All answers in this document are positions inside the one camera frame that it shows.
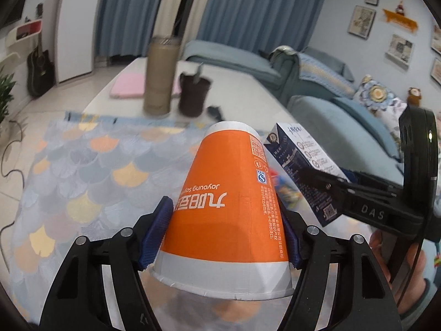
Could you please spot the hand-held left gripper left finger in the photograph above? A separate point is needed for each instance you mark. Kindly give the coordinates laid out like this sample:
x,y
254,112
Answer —
x,y
156,234

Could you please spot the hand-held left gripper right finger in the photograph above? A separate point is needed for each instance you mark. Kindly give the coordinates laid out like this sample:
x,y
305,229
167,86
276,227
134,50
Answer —
x,y
293,244

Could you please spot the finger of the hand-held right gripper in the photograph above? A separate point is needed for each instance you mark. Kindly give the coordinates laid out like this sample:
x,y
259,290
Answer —
x,y
361,201
379,183

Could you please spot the orange paper cup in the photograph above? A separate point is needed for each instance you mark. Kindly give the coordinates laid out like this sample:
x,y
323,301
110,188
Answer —
x,y
224,213

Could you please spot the blue and white milk carton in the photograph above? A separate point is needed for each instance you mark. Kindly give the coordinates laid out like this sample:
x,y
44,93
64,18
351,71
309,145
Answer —
x,y
293,151

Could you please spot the person's right forearm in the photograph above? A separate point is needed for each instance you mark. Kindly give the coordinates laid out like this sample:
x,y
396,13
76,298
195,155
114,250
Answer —
x,y
423,308

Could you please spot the person's right hand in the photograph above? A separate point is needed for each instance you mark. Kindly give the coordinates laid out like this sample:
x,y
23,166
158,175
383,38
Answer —
x,y
379,250

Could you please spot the red and blue snack packet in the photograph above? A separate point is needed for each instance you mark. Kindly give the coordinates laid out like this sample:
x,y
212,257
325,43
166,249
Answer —
x,y
284,191

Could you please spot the blue cushion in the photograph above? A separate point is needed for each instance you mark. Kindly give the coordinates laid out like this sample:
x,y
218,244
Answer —
x,y
368,124

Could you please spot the brown plush toy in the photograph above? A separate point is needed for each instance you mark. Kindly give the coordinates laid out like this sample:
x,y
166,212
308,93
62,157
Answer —
x,y
414,97

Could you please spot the floral cushion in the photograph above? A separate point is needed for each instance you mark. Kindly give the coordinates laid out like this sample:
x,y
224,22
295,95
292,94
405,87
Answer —
x,y
377,96

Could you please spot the medium framed picture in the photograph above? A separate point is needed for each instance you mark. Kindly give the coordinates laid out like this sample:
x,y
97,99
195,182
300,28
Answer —
x,y
436,70

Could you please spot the scale patterned tablecloth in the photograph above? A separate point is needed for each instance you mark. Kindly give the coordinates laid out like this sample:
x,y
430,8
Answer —
x,y
86,165

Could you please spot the blue sofa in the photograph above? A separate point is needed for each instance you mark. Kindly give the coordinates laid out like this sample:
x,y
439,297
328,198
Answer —
x,y
310,110

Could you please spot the unframed canvas picture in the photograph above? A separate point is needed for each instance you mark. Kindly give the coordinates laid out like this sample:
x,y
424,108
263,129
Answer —
x,y
399,49

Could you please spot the blue sofa throw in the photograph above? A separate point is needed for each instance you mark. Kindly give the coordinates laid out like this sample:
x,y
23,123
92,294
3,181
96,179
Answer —
x,y
327,74

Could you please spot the large floral framed picture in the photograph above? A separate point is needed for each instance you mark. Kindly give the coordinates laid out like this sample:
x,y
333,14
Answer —
x,y
437,39

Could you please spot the black key fob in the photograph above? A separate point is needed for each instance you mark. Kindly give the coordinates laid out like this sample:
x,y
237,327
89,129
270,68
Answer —
x,y
215,112

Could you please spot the dark brown cup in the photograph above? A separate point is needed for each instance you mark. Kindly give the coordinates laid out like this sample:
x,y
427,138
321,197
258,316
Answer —
x,y
193,96

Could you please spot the pink notebook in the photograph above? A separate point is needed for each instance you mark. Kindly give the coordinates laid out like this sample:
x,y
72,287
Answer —
x,y
127,86

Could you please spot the tall framed picture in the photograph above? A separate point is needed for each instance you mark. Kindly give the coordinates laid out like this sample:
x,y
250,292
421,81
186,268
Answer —
x,y
361,21

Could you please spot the red figurine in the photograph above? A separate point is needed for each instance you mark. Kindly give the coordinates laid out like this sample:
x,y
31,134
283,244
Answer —
x,y
400,8

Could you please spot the brown thermos flask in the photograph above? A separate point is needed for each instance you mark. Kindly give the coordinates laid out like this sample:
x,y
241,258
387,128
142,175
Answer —
x,y
160,76

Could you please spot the white coffee table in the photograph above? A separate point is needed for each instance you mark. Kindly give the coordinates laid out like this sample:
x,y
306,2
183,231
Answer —
x,y
241,93

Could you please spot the black guitar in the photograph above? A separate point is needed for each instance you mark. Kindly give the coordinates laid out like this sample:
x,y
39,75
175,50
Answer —
x,y
40,72

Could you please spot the potted green plant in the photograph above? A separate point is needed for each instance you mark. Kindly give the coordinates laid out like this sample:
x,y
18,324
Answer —
x,y
5,100

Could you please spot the blue curtain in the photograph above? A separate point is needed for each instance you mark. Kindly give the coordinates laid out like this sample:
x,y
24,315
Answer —
x,y
262,7
127,10

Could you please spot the white tall appliance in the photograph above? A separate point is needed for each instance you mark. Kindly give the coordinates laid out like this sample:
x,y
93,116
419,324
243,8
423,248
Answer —
x,y
77,31

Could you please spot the red and white box shelf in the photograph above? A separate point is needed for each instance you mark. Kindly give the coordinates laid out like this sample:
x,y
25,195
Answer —
x,y
24,32

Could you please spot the orange wall shelf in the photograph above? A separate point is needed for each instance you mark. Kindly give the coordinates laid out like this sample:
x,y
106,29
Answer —
x,y
401,20

